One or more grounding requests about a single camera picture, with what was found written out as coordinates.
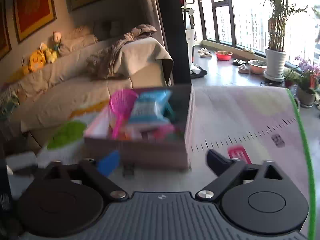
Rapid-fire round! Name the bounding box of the pink plastic toy net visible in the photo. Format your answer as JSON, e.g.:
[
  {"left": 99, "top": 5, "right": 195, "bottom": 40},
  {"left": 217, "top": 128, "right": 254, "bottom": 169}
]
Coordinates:
[{"left": 109, "top": 89, "right": 138, "bottom": 139}]

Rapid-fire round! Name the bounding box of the pink cardboard box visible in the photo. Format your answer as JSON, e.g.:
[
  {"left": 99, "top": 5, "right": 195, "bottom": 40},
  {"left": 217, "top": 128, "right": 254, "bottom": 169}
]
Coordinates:
[{"left": 84, "top": 85, "right": 194, "bottom": 170}]

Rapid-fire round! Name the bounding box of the pink flower plant pot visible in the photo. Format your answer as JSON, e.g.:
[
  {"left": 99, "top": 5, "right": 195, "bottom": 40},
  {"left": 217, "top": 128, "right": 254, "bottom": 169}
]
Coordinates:
[{"left": 284, "top": 56, "right": 319, "bottom": 108}]

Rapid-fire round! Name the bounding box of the doll plush on sofa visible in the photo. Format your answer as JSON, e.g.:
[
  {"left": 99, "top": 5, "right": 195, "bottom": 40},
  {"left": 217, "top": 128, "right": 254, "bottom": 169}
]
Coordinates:
[{"left": 53, "top": 31, "right": 62, "bottom": 51}]

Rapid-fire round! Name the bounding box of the blue white wipes pack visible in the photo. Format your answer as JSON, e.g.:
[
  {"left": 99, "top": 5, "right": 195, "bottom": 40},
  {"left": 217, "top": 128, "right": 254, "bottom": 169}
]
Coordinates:
[{"left": 128, "top": 89, "right": 172, "bottom": 124}]

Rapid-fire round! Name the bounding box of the yellow plush toy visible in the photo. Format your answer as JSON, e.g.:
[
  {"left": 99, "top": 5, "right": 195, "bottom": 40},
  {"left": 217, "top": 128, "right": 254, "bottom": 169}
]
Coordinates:
[{"left": 22, "top": 43, "right": 58, "bottom": 75}]

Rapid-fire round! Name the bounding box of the white plant pot bamboo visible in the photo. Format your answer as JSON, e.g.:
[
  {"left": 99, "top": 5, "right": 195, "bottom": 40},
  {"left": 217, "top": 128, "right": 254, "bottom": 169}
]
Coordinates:
[{"left": 263, "top": 0, "right": 307, "bottom": 82}]

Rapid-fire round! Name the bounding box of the beige covered sofa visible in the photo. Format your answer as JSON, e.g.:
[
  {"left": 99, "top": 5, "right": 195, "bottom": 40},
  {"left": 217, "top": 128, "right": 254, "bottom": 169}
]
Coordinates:
[{"left": 1, "top": 37, "right": 174, "bottom": 140}]

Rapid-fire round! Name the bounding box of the teal plastic toy crank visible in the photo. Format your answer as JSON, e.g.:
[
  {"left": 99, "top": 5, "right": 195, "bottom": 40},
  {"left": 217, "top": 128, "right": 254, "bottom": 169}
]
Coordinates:
[{"left": 163, "top": 101, "right": 176, "bottom": 123}]

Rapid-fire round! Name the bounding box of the orange plastic toy cup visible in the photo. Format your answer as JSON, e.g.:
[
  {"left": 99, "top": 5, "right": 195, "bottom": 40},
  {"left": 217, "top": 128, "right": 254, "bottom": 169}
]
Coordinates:
[{"left": 117, "top": 132, "right": 132, "bottom": 140}]

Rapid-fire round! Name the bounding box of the white upright vacuum cleaner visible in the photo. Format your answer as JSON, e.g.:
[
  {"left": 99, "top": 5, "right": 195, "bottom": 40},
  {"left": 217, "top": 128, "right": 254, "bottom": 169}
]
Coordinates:
[{"left": 182, "top": 0, "right": 207, "bottom": 80}]

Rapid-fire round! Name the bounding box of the red plastic basin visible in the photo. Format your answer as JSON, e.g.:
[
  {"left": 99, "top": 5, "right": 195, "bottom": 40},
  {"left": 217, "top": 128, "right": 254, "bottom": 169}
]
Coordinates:
[{"left": 215, "top": 51, "right": 233, "bottom": 61}]

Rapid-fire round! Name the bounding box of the red framed wall picture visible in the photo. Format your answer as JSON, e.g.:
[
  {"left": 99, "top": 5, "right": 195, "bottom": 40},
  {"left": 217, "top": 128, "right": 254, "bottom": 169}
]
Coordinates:
[{"left": 13, "top": 0, "right": 56, "bottom": 43}]

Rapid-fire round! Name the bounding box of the printed play mat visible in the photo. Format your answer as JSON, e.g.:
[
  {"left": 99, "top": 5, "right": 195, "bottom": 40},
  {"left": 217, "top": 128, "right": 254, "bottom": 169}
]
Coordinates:
[{"left": 37, "top": 84, "right": 316, "bottom": 240}]

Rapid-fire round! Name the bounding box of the pink basin with plants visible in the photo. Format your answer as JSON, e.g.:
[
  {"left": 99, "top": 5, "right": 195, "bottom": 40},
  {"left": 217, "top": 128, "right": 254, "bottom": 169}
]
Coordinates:
[{"left": 248, "top": 60, "right": 267, "bottom": 75}]

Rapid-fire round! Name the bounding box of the pink pig toy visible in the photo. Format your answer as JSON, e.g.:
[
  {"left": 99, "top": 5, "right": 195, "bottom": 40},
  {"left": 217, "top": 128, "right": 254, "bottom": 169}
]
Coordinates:
[{"left": 152, "top": 124, "right": 175, "bottom": 140}]

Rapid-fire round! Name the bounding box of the brown blanket on sofa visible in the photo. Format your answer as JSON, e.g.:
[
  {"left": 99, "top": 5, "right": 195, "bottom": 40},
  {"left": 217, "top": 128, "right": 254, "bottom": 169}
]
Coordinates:
[{"left": 87, "top": 24, "right": 157, "bottom": 80}]

